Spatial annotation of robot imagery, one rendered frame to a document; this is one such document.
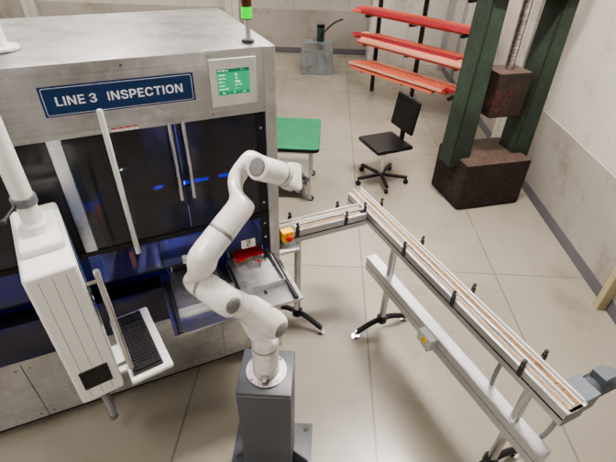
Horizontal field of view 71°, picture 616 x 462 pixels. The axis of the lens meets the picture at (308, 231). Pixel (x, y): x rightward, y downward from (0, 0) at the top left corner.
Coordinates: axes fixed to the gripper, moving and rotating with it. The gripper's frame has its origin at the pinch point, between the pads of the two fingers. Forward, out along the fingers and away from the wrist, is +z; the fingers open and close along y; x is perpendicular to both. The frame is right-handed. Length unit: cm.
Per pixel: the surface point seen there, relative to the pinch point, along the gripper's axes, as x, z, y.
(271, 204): -54, 60, 1
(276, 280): -53, 61, 44
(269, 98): -33, 28, -47
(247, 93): -38, 17, -46
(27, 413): -193, 3, 119
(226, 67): -39, 4, -55
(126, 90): -69, -24, -42
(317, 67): -290, 606, -333
